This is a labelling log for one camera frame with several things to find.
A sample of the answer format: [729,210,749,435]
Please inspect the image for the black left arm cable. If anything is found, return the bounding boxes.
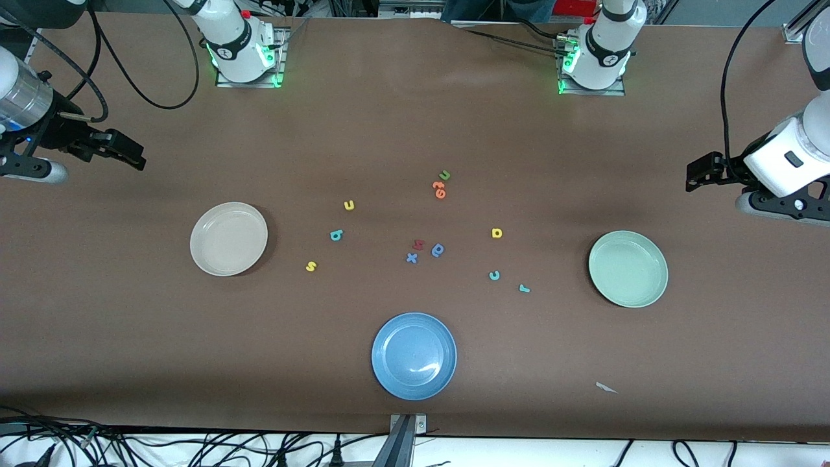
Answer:
[718,0,782,184]

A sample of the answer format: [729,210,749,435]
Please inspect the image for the green round plate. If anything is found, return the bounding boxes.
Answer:
[589,230,669,308]

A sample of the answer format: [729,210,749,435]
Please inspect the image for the grey metal camera bracket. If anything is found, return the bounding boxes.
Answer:
[373,414,429,467]

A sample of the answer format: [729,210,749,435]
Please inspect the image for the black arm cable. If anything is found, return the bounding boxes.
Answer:
[718,0,782,184]
[0,0,200,124]

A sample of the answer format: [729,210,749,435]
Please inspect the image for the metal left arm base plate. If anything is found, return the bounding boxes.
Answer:
[558,36,626,97]

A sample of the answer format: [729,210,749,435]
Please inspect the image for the beige round plate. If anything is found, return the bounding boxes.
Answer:
[190,202,268,277]

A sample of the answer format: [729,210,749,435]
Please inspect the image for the person legs in jeans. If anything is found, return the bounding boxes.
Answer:
[441,0,556,23]

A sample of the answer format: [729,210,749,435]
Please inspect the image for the black base power cable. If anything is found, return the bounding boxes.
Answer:
[464,18,575,59]

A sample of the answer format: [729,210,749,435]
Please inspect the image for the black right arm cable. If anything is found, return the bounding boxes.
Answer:
[0,0,200,124]

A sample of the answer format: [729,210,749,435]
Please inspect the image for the tangled black cable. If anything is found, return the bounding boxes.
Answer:
[0,405,390,467]

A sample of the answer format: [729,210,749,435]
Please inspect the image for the aluminium frame profile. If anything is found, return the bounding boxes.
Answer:
[781,0,819,45]

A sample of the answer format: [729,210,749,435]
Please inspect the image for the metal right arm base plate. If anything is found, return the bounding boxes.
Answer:
[215,26,286,88]

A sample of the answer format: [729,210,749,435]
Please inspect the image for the brown table mat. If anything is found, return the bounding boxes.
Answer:
[0,12,830,443]

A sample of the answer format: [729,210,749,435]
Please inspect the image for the blue round plate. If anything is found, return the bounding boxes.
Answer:
[372,313,458,401]

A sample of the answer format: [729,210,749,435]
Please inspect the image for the black cable cluster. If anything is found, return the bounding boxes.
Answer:
[259,0,313,40]

